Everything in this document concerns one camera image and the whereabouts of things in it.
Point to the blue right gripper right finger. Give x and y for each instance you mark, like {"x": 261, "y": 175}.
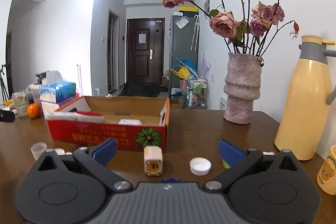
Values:
{"x": 234, "y": 155}

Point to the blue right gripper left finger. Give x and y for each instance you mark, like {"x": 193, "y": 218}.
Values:
{"x": 99, "y": 155}

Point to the white bottle cap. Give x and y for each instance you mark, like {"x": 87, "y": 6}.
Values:
{"x": 60, "y": 151}
{"x": 200, "y": 166}

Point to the clear jar white pellets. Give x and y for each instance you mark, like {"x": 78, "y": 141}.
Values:
{"x": 130, "y": 122}

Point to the red white lint brush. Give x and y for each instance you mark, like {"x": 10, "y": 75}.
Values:
{"x": 83, "y": 116}

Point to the grey tape roll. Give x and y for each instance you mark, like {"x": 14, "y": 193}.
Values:
{"x": 37, "y": 150}

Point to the cream cube charger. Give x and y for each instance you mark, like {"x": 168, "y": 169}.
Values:
{"x": 153, "y": 160}

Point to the blue jar lid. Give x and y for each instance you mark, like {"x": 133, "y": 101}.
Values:
{"x": 170, "y": 180}

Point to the green spray bottle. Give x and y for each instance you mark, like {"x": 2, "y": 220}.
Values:
{"x": 225, "y": 165}

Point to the glass cup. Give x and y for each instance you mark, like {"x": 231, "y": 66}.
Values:
{"x": 21, "y": 101}

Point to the orange fruit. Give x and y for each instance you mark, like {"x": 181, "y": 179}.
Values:
{"x": 34, "y": 110}

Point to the clear food container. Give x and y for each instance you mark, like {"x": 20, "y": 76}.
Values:
{"x": 35, "y": 92}

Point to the purple tissue pack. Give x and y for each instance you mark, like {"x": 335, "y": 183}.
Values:
{"x": 52, "y": 107}

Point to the red cardboard box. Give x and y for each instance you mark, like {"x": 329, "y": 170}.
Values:
{"x": 152, "y": 112}

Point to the blue tissue pack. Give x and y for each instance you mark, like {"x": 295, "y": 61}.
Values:
{"x": 57, "y": 92}

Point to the pink textured vase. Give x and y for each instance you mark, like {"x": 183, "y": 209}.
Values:
{"x": 242, "y": 85}

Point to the black bag on floor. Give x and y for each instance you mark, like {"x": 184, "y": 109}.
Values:
{"x": 146, "y": 89}

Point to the yellow thermos jug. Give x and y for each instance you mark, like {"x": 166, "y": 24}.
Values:
{"x": 310, "y": 95}

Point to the yellow bear mug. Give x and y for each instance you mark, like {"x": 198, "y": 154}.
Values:
{"x": 326, "y": 177}

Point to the dark brown door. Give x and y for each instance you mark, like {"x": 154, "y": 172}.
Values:
{"x": 145, "y": 49}

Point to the dried pink roses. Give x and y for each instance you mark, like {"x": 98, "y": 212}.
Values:
{"x": 243, "y": 26}

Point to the grey refrigerator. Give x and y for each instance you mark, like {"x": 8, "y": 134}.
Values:
{"x": 181, "y": 37}

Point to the wire trolley rack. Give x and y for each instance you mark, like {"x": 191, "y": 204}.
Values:
{"x": 197, "y": 90}

